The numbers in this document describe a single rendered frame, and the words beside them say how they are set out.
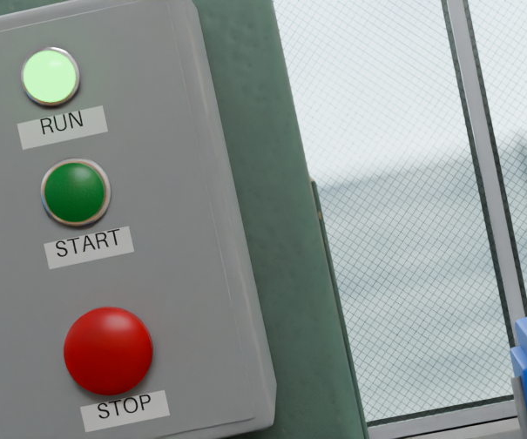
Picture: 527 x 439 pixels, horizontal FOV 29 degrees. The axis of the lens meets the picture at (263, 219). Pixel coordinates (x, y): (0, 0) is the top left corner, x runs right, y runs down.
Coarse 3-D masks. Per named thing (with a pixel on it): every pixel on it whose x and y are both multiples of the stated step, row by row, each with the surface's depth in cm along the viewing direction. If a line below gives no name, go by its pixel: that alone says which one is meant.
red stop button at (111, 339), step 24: (96, 312) 35; (120, 312) 35; (72, 336) 35; (96, 336) 35; (120, 336) 35; (144, 336) 35; (72, 360) 35; (96, 360) 35; (120, 360) 35; (144, 360) 35; (96, 384) 35; (120, 384) 35
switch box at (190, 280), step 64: (128, 0) 35; (0, 64) 35; (128, 64) 35; (192, 64) 35; (0, 128) 35; (128, 128) 35; (192, 128) 35; (0, 192) 36; (128, 192) 35; (192, 192) 35; (0, 256) 36; (128, 256) 36; (192, 256) 35; (0, 320) 36; (64, 320) 36; (192, 320) 36; (256, 320) 37; (0, 384) 36; (64, 384) 36; (192, 384) 36; (256, 384) 36
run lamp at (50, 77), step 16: (48, 48) 35; (32, 64) 35; (48, 64) 35; (64, 64) 35; (32, 80) 35; (48, 80) 35; (64, 80) 35; (32, 96) 35; (48, 96) 35; (64, 96) 35
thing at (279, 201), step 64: (0, 0) 41; (64, 0) 41; (192, 0) 41; (256, 0) 41; (256, 64) 41; (256, 128) 41; (256, 192) 41; (256, 256) 42; (320, 256) 42; (320, 320) 42; (320, 384) 42
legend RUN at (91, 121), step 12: (96, 108) 35; (36, 120) 35; (48, 120) 35; (60, 120) 35; (72, 120) 35; (84, 120) 35; (96, 120) 35; (24, 132) 35; (36, 132) 35; (48, 132) 35; (60, 132) 35; (72, 132) 35; (84, 132) 35; (96, 132) 35; (24, 144) 35; (36, 144) 35; (48, 144) 35
